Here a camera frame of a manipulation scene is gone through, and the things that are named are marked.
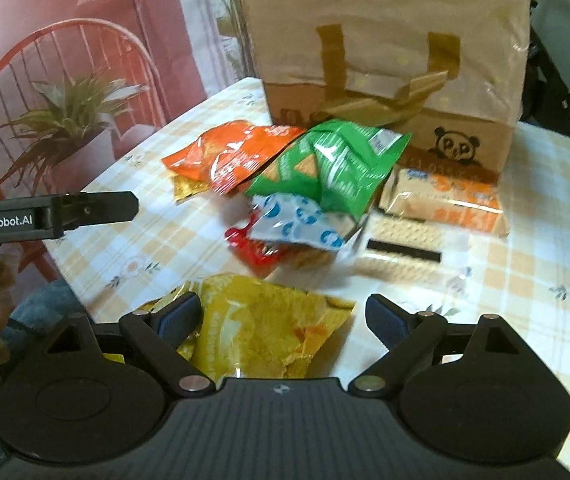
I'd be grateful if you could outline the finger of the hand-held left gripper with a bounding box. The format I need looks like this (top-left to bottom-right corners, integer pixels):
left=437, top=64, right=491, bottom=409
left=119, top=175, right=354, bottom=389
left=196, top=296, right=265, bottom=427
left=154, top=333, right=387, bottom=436
left=52, top=190, right=140, bottom=232

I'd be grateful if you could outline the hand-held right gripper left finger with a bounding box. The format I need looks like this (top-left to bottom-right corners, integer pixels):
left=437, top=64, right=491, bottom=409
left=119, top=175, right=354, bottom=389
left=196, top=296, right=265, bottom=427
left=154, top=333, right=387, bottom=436
left=45, top=291, right=216, bottom=397

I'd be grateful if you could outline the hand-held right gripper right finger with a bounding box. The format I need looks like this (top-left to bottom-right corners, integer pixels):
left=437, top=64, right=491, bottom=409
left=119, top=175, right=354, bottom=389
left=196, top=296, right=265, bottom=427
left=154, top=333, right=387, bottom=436
left=347, top=294, right=521, bottom=393

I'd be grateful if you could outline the large yellow chips packet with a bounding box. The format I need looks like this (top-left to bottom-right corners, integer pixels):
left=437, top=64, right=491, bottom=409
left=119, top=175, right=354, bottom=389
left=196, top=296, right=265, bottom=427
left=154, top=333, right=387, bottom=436
left=137, top=272, right=357, bottom=384

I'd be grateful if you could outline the small yellow snack packet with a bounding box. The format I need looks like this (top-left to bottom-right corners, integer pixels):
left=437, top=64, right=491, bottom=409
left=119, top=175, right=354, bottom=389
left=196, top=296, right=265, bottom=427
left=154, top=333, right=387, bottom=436
left=171, top=172, right=214, bottom=206

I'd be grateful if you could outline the red snack packet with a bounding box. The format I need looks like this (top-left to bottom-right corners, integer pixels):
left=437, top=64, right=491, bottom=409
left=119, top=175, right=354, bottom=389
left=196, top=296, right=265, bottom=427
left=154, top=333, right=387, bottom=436
left=224, top=212, right=337, bottom=279

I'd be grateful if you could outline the clear cracker packet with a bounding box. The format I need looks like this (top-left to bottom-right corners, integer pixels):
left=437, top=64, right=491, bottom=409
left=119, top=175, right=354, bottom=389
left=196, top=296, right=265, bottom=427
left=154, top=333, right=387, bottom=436
left=350, top=212, right=474, bottom=292

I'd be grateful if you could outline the orange snack packet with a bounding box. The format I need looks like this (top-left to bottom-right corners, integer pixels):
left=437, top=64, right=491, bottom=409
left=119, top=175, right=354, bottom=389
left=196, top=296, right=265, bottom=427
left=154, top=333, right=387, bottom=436
left=161, top=122, right=309, bottom=196

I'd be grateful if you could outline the orange and white cracker package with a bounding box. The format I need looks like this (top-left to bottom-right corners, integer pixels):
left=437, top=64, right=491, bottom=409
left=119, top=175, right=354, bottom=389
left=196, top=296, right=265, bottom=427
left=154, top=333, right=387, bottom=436
left=377, top=167, right=511, bottom=239

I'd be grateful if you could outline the blue and white snack packet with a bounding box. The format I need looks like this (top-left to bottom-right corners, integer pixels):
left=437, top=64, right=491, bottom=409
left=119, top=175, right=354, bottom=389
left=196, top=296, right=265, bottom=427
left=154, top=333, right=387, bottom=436
left=247, top=192, right=366, bottom=252

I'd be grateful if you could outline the green snack packet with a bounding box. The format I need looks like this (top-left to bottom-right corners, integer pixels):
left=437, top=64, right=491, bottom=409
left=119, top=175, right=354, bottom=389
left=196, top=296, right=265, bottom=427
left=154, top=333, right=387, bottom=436
left=245, top=120, right=412, bottom=232

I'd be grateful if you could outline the checked floral tablecloth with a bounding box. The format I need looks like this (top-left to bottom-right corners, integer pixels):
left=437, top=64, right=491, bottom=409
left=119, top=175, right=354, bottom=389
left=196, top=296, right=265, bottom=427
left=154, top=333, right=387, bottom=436
left=45, top=76, right=570, bottom=396

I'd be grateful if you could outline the black chair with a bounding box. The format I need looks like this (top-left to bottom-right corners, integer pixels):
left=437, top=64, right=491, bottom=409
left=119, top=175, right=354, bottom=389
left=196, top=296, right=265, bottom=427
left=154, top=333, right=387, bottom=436
left=518, top=0, right=570, bottom=149

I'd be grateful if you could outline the taped cardboard box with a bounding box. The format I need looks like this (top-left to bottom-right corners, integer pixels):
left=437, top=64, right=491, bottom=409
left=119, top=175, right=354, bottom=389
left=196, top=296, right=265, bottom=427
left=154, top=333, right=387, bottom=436
left=239, top=0, right=534, bottom=184

